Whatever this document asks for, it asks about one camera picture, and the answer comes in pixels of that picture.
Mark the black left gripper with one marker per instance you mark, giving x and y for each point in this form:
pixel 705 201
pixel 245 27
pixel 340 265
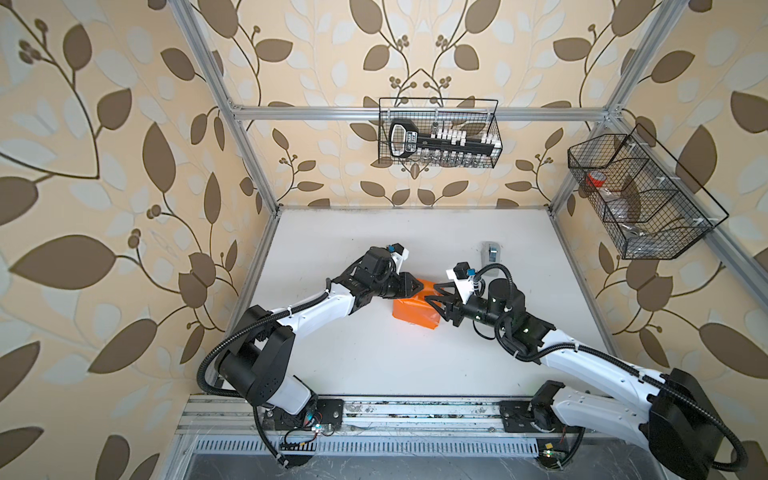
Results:
pixel 407 289

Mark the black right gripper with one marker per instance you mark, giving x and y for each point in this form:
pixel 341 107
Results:
pixel 449 301

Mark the orange wrapping paper sheet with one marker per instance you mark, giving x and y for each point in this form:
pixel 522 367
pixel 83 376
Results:
pixel 415 310

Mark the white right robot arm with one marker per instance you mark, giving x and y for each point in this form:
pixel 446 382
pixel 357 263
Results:
pixel 669 415

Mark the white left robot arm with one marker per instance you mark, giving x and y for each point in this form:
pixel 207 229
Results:
pixel 254 360

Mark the grey tape dispenser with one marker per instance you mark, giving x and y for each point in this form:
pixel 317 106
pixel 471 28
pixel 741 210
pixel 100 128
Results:
pixel 490 253

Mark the black white tool in basket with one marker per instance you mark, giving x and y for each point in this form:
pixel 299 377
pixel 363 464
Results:
pixel 404 139

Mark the red capped clear bottle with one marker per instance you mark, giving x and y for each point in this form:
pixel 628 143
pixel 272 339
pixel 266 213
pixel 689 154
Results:
pixel 612 207

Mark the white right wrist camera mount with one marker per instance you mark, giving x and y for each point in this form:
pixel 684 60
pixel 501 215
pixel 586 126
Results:
pixel 466 280

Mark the black wire basket back wall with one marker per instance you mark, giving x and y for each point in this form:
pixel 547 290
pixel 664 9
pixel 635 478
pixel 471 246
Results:
pixel 475 116

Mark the black wire basket wall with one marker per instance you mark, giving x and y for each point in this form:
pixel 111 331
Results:
pixel 475 116
pixel 670 207

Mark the black wire basket right wall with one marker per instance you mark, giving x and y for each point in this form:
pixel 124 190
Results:
pixel 670 207

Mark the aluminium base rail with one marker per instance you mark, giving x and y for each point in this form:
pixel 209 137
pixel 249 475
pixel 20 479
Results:
pixel 420 417

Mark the aluminium frame post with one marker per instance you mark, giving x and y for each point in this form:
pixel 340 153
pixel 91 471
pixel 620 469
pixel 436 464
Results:
pixel 184 15

